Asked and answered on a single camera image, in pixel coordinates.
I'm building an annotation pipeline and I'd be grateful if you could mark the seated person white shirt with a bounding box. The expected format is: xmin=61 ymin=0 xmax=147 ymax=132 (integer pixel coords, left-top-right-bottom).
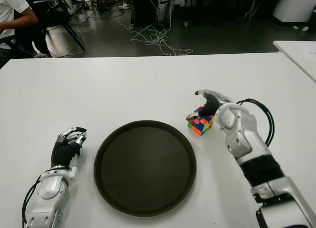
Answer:
xmin=0 ymin=0 xmax=39 ymax=68

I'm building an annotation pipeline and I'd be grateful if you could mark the multicolour Rubik's cube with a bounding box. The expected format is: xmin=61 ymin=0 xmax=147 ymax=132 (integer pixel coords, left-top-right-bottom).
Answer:
xmin=187 ymin=106 xmax=216 ymax=137

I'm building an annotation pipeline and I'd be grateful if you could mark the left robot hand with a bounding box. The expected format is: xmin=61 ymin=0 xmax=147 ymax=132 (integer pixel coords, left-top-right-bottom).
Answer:
xmin=51 ymin=126 xmax=87 ymax=169

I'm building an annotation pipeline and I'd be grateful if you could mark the black office chair armrest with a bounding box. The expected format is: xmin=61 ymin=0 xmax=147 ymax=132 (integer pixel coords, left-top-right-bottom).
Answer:
xmin=0 ymin=37 xmax=18 ymax=50

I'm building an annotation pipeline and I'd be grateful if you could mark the white pedestal cabinet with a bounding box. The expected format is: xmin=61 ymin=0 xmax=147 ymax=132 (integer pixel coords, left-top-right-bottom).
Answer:
xmin=272 ymin=0 xmax=316 ymax=24

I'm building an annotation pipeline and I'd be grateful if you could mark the tangled white floor cable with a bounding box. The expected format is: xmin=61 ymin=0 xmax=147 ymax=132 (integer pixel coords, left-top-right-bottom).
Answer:
xmin=118 ymin=18 xmax=194 ymax=56

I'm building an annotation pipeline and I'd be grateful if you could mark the black chair with slanted legs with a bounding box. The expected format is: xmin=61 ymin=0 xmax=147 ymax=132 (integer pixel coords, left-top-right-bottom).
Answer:
xmin=37 ymin=0 xmax=86 ymax=51

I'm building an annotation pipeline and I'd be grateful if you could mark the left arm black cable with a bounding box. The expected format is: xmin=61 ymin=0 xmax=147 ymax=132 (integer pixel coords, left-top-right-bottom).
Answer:
xmin=22 ymin=175 xmax=47 ymax=225

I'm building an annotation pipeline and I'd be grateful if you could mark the white side table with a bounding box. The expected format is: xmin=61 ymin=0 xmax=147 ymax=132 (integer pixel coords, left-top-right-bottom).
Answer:
xmin=273 ymin=40 xmax=316 ymax=83

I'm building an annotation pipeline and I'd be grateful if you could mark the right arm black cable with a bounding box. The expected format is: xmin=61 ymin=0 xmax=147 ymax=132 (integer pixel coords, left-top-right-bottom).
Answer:
xmin=236 ymin=98 xmax=275 ymax=147

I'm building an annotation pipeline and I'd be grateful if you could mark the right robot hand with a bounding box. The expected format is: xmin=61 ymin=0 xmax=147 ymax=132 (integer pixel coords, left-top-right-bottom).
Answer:
xmin=185 ymin=89 xmax=235 ymax=121

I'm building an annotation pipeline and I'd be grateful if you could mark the tall black cabinet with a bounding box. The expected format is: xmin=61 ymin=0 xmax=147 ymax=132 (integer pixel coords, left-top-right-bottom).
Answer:
xmin=132 ymin=0 xmax=160 ymax=28

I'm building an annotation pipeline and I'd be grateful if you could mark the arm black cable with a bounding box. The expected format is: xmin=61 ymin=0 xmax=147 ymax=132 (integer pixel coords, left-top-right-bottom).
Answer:
xmin=236 ymin=98 xmax=275 ymax=147
xmin=22 ymin=175 xmax=47 ymax=225

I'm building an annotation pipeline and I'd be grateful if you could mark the dark brown round plate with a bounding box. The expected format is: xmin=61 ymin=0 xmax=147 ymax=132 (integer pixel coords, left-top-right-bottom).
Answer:
xmin=93 ymin=120 xmax=198 ymax=217

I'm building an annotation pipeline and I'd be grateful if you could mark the black trousered leg white shoe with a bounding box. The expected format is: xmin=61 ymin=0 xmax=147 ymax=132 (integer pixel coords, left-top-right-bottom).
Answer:
xmin=18 ymin=15 xmax=52 ymax=58

